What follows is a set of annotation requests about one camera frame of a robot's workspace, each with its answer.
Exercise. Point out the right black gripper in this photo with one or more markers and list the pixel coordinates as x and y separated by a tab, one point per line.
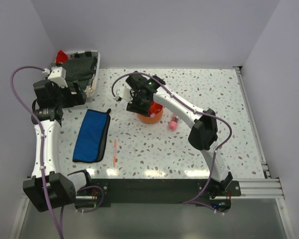
134	107

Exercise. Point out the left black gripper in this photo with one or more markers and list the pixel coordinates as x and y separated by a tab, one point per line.
75	99

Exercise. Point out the orange pink pen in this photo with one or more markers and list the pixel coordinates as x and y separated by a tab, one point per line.
115	153

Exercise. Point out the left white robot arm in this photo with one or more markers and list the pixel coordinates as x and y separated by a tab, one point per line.
47	181

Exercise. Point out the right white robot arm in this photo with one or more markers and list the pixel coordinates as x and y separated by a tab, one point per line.
203	136

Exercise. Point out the orange round desk organizer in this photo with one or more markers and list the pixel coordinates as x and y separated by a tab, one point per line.
155	107

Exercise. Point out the white bin with dark cloth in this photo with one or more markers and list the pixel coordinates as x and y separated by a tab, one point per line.
81	67

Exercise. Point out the red cloth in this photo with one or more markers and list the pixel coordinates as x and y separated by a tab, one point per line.
61	57

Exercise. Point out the blue fabric pencil pouch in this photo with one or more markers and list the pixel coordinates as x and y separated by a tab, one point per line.
92	137

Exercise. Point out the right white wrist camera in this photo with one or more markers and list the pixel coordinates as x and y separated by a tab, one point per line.
123	93

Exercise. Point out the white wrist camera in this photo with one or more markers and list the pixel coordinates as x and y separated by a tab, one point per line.
57	75
123	93

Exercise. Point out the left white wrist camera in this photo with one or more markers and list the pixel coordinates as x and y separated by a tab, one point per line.
57	75

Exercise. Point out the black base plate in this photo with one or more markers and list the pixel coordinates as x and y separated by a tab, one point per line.
157	191

